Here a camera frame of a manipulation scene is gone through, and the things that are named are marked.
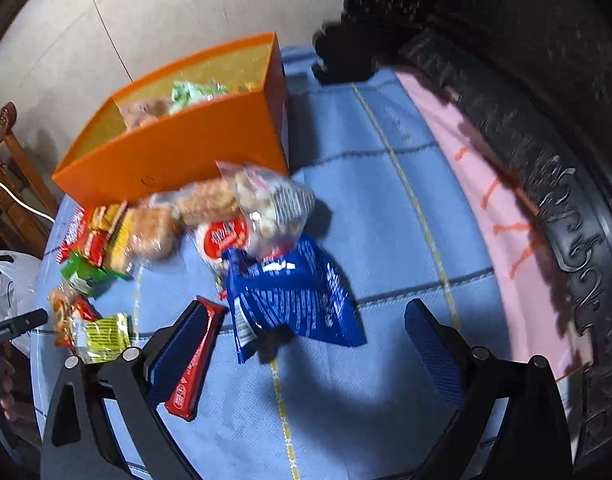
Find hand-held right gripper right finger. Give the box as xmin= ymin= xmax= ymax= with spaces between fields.
xmin=405 ymin=299 xmax=572 ymax=480

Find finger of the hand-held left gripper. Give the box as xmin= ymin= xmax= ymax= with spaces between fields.
xmin=0 ymin=308 xmax=49 ymax=346

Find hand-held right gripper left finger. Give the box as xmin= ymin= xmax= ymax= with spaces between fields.
xmin=40 ymin=299 xmax=209 ymax=480

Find red wafer bar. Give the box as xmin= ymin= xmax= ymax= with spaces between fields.
xmin=165 ymin=296 xmax=229 ymax=422

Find blue snack bag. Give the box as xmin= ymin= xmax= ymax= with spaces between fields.
xmin=221 ymin=234 xmax=363 ymax=365

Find orange cardboard box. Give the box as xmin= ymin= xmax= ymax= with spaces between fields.
xmin=51 ymin=31 xmax=291 ymax=205

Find green candy bag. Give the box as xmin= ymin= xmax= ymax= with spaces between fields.
xmin=170 ymin=79 xmax=229 ymax=111

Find person's left hand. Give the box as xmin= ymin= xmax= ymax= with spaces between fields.
xmin=0 ymin=360 xmax=18 ymax=423

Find white plastic bag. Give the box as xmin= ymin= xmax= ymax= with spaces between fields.
xmin=0 ymin=250 xmax=44 ymax=356

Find orange cracker packet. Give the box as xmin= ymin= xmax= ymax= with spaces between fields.
xmin=48 ymin=285 xmax=99 ymax=348

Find yellow green packet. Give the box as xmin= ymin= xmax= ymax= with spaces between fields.
xmin=71 ymin=312 xmax=132 ymax=365

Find small green packet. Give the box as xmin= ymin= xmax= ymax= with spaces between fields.
xmin=61 ymin=251 xmax=132 ymax=298

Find brown crisp cake clear packet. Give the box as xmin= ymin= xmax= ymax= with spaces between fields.
xmin=128 ymin=205 xmax=182 ymax=261
xmin=173 ymin=180 xmax=242 ymax=228

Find red yellow snack packet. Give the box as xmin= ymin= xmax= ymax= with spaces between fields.
xmin=81 ymin=202 xmax=129 ymax=266

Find brown wooden chair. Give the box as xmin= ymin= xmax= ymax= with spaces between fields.
xmin=0 ymin=101 xmax=62 ymax=246

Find bag of white brown balls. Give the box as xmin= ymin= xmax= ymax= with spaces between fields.
xmin=216 ymin=161 xmax=317 ymax=261

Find pink cloth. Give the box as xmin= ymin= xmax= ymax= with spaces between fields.
xmin=393 ymin=70 xmax=594 ymax=381

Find dark carved wooden furniture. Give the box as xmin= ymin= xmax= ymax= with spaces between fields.
xmin=311 ymin=0 xmax=612 ymax=476

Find white cable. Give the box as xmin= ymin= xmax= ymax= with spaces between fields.
xmin=0 ymin=162 xmax=54 ymax=223

